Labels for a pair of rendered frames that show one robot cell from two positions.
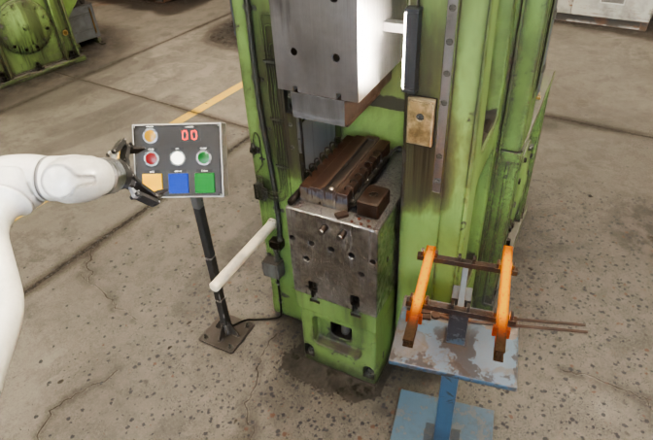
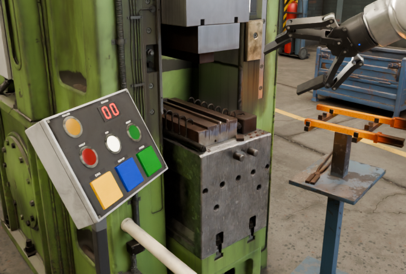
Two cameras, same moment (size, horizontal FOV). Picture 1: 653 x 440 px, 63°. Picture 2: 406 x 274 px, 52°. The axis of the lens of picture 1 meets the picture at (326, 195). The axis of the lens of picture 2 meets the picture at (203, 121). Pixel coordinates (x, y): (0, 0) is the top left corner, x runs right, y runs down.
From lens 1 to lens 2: 1.93 m
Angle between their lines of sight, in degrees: 62
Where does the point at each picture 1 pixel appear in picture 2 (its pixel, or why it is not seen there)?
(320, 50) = not seen: outside the picture
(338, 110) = (235, 32)
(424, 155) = (254, 69)
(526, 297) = not seen: hidden behind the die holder
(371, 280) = (265, 187)
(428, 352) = (350, 185)
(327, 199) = (222, 132)
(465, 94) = (272, 11)
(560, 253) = not seen: hidden behind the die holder
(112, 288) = not seen: outside the picture
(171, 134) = (93, 117)
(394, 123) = (166, 84)
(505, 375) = (376, 169)
